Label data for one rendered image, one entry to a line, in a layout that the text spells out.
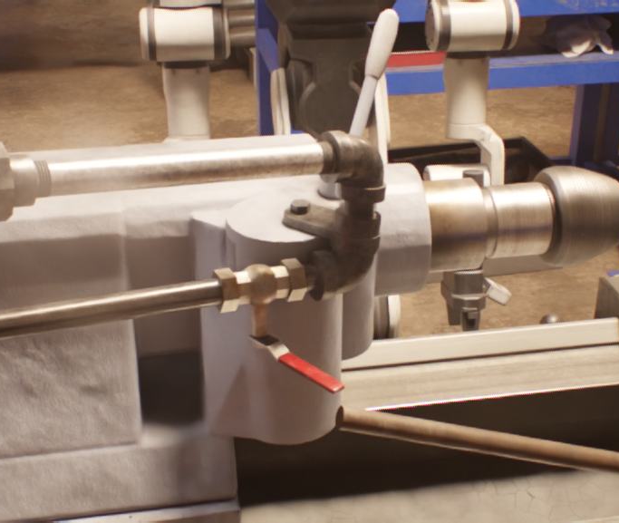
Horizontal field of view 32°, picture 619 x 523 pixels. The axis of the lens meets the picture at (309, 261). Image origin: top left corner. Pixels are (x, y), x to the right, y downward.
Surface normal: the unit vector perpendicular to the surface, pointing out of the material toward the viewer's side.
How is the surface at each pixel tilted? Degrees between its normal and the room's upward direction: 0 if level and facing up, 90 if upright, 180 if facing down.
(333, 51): 90
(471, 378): 0
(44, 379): 70
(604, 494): 12
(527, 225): 76
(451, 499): 23
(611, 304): 90
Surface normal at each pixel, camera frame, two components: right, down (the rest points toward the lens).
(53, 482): 0.15, -0.03
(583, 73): 0.18, 0.45
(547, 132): 0.00, -0.89
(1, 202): 0.46, 0.57
